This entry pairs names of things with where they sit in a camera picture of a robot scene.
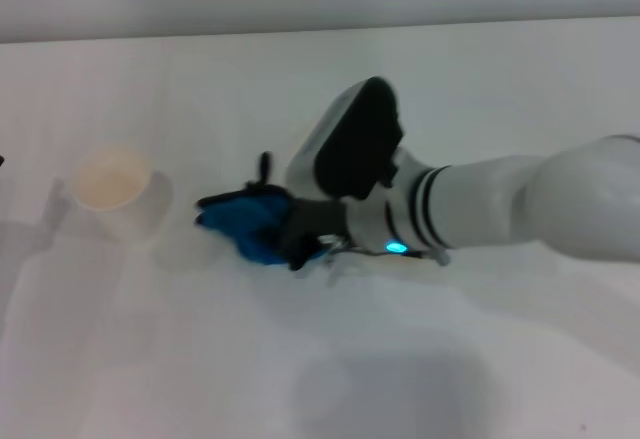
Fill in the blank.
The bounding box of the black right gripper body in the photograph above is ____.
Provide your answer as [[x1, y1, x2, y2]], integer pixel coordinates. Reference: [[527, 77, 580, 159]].
[[280, 199, 350, 259]]

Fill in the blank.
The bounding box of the white paper cup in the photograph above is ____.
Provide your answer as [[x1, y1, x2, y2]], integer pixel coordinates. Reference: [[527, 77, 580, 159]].
[[71, 145, 174, 240]]

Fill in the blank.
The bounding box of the blue rag with black trim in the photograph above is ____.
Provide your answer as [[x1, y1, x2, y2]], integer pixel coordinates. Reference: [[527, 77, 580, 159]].
[[194, 151, 326, 268]]

